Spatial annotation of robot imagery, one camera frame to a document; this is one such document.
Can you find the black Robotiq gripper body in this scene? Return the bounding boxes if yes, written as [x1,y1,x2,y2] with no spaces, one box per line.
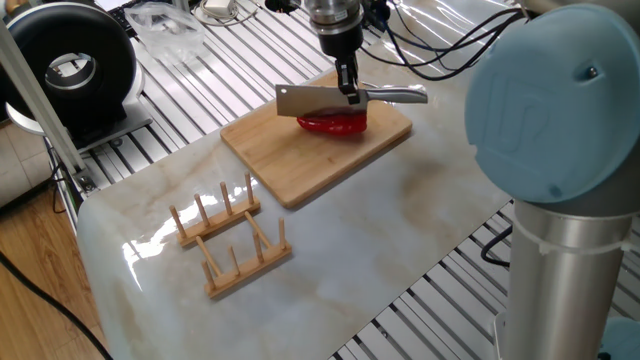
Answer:
[317,22,365,61]

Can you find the steel cleaver knife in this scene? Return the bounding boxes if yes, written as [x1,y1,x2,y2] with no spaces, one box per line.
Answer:
[274,83,430,119]

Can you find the red chili pepper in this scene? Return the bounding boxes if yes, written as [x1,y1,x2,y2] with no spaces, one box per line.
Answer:
[296,107,369,137]

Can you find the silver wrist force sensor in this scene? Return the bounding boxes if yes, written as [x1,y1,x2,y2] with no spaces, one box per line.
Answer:
[303,0,365,35]

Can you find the black round cap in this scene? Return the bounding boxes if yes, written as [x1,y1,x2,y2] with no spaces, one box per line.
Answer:
[263,0,302,14]

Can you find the wooden cutting board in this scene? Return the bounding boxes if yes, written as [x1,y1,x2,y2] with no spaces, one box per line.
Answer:
[220,69,414,210]

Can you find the white power adapter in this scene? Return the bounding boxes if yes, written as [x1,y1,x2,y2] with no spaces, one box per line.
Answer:
[192,0,261,27]

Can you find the glossy marble pattern mat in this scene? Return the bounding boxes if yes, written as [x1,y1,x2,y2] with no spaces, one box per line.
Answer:
[76,0,635,360]

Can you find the clear plastic bag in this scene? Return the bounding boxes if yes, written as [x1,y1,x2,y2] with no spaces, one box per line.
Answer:
[123,1,206,64]

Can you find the wooden peg rack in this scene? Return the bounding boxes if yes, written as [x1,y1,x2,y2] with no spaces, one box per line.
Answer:
[168,171,294,300]

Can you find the black keyboard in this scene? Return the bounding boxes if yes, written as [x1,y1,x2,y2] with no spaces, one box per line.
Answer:
[106,2,139,37]

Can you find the black round fan device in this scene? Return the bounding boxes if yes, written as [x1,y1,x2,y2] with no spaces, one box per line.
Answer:
[0,1,154,154]

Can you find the black wrist cable bundle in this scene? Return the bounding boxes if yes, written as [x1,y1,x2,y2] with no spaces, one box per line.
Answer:
[359,0,526,82]

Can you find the black base cable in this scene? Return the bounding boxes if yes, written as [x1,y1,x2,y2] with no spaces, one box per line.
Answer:
[479,224,514,269]

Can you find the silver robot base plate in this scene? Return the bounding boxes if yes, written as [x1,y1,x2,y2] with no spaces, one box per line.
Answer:
[493,312,506,360]

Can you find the aluminium frame post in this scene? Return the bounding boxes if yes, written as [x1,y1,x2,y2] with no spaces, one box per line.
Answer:
[0,18,100,196]

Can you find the black floor cable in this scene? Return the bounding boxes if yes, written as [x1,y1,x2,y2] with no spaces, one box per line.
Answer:
[0,249,114,360]

